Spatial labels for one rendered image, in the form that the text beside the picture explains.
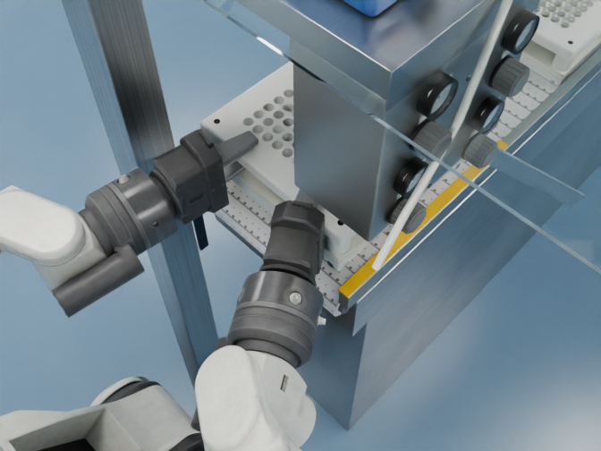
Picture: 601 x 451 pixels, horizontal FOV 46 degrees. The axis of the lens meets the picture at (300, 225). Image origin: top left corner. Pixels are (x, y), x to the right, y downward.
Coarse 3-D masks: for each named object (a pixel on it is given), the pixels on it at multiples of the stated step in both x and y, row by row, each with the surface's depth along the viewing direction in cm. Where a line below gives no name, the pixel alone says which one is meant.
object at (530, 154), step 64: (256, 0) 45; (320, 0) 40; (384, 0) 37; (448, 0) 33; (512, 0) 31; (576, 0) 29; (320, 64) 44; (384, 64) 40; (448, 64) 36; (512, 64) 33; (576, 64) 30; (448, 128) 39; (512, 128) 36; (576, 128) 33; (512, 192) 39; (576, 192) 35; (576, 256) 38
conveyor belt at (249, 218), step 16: (448, 176) 100; (240, 192) 99; (432, 192) 99; (224, 208) 98; (240, 208) 97; (256, 208) 97; (240, 224) 97; (256, 224) 96; (256, 240) 96; (384, 240) 94; (368, 256) 93; (320, 272) 92; (336, 272) 92; (352, 272) 92; (320, 288) 91; (336, 288) 90; (336, 304) 90
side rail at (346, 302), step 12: (468, 192) 97; (456, 204) 96; (444, 216) 95; (432, 228) 94; (420, 240) 94; (396, 252) 89; (384, 264) 88; (372, 276) 87; (360, 288) 86; (348, 300) 86
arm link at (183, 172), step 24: (192, 144) 79; (168, 168) 79; (192, 168) 79; (216, 168) 81; (120, 192) 78; (144, 192) 78; (168, 192) 80; (192, 192) 81; (216, 192) 84; (144, 216) 77; (168, 216) 79; (192, 216) 85; (144, 240) 78
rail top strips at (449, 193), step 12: (456, 180) 95; (444, 192) 94; (456, 192) 94; (432, 204) 93; (444, 204) 93; (432, 216) 92; (420, 228) 91; (396, 240) 90; (408, 240) 90; (372, 264) 88; (360, 276) 87; (348, 288) 86
